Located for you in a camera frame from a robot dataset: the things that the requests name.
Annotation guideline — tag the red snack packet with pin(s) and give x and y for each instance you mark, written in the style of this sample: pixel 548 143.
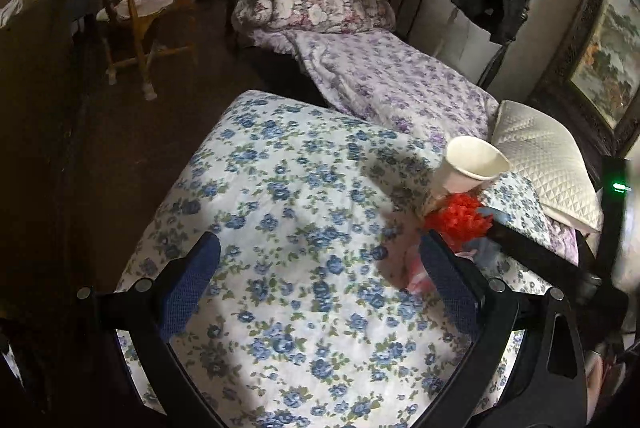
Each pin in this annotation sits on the red snack packet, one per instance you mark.
pixel 457 220

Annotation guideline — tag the framed landscape painting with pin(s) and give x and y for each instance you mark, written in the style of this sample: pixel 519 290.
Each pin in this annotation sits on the framed landscape painting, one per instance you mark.
pixel 605 47

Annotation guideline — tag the purple floral quilt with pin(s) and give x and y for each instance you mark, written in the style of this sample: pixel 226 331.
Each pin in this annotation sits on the purple floral quilt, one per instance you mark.
pixel 385 77

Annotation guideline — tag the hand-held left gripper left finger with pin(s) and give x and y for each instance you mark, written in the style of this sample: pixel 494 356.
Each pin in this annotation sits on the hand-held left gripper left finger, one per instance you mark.
pixel 192 280

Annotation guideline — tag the folded pink floral comforter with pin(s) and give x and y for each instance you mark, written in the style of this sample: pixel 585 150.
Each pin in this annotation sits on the folded pink floral comforter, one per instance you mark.
pixel 310 0

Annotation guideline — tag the blue floral pillow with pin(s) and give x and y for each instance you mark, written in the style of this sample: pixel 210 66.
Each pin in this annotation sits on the blue floral pillow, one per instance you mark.
pixel 520 208

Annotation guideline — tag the blue floral bed sheet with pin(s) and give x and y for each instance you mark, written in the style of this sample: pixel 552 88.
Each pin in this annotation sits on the blue floral bed sheet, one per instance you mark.
pixel 300 248

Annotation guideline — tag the white quilted pillow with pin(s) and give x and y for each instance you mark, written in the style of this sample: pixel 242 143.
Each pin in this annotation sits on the white quilted pillow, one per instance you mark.
pixel 545 157

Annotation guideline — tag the white cloth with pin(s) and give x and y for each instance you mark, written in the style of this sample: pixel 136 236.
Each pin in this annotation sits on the white cloth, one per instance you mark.
pixel 11 7

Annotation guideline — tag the light blue wrapper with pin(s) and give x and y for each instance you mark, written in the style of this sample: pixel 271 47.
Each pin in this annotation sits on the light blue wrapper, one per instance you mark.
pixel 487 248

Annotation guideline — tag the white paper cup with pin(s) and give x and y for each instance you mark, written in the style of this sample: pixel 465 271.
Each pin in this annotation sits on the white paper cup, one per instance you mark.
pixel 467 167

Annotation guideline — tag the pink plastic bag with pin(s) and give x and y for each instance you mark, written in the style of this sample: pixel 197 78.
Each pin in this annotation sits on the pink plastic bag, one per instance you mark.
pixel 417 265

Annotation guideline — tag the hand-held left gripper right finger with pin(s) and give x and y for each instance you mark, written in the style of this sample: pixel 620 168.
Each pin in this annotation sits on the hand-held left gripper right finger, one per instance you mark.
pixel 450 280

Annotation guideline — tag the wooden chair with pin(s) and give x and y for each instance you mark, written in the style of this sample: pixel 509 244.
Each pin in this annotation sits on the wooden chair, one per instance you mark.
pixel 132 2

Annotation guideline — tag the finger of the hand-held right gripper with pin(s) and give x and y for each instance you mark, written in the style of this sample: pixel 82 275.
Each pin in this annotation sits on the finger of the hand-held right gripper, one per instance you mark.
pixel 535 253

